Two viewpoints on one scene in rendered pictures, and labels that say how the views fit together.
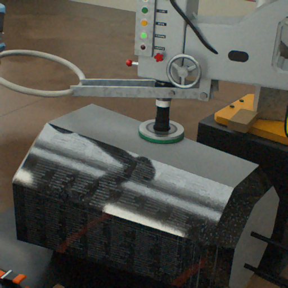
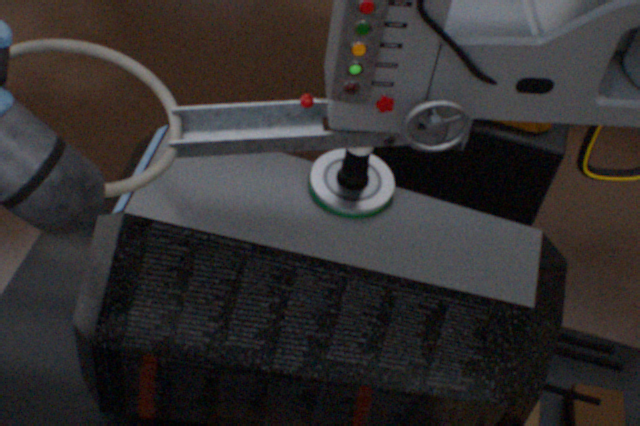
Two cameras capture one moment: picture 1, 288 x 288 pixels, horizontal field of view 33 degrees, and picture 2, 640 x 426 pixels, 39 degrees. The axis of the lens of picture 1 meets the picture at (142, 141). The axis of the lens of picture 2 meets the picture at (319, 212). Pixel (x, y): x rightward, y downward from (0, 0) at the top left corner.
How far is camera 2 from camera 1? 123 cm
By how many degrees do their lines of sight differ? 31
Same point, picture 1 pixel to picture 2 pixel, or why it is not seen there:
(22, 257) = (89, 411)
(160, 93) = (365, 140)
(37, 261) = not seen: hidden behind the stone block
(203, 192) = (482, 321)
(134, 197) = (357, 344)
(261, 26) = (587, 39)
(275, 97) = not seen: hidden behind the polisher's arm
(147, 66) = (353, 113)
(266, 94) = not seen: hidden behind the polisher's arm
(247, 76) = (545, 113)
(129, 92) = (300, 144)
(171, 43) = (409, 74)
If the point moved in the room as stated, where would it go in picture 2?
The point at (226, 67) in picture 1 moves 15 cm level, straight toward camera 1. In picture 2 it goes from (508, 102) to (531, 152)
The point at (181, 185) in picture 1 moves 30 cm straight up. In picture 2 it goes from (441, 312) to (472, 232)
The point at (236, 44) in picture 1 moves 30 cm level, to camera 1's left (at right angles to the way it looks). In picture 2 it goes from (535, 68) to (405, 90)
